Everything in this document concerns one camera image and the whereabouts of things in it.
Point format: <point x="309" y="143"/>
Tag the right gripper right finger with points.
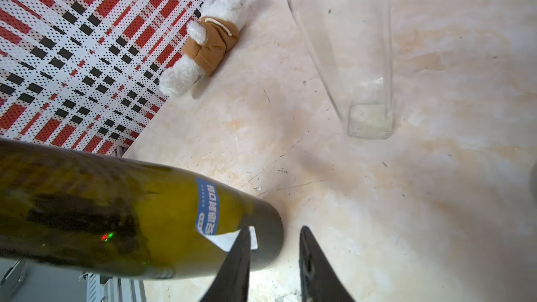
<point x="318" y="279"/>

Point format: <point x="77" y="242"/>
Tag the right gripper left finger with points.
<point x="232" y="281"/>

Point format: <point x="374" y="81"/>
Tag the blue white wine label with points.
<point x="219" y="214"/>

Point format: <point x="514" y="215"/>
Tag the dark green wine bottle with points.
<point x="115" y="216"/>

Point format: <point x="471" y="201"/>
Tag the small clear black-capped bottle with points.
<point x="349" y="42"/>

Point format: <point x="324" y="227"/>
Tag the white teddy bear brown shirt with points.
<point x="208" y="41"/>

